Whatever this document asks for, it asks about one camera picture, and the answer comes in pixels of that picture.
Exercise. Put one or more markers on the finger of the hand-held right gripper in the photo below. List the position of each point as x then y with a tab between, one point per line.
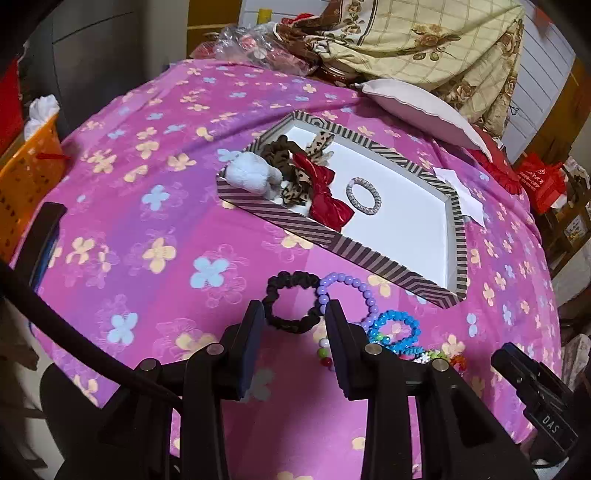
512	362

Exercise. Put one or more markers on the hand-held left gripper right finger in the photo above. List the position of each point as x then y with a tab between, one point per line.
339	357

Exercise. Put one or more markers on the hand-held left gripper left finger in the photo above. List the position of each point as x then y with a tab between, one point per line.
251	353

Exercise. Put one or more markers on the black scrunchie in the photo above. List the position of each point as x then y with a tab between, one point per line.
277	279

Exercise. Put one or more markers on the striped cardboard tray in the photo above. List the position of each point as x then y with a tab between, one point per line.
406	230

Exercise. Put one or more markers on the red satin bow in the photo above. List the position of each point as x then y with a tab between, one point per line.
330	212

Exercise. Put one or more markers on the pink floral bedsheet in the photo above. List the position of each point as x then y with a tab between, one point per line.
161	207

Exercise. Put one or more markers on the white paper sheet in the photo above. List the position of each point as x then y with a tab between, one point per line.
461	194

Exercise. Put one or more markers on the white plush scrunchie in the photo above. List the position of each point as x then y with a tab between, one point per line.
249	175

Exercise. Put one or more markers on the red shopping bag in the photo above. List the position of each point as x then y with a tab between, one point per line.
540	184

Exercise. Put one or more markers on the red ruffled pillow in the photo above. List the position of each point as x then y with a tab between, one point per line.
503	170

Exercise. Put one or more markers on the leopard print scrunchie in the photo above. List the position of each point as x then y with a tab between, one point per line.
277	154

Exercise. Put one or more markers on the black and blue bar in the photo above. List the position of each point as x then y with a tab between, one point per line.
46	249

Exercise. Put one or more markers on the pale pink pillow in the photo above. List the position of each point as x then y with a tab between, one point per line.
415	110

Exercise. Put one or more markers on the orange plastic basket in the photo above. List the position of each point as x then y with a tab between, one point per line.
27	175

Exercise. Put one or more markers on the clear plastic bag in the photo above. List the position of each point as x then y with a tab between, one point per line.
240	41

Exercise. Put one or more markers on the white crumpled tissue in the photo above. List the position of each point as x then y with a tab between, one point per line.
44	108

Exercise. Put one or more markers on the beige floral quilt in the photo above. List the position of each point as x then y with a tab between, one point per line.
415	37

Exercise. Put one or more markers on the grey refrigerator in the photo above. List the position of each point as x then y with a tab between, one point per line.
92	55

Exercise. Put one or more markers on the red paper box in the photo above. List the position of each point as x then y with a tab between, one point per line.
9	110

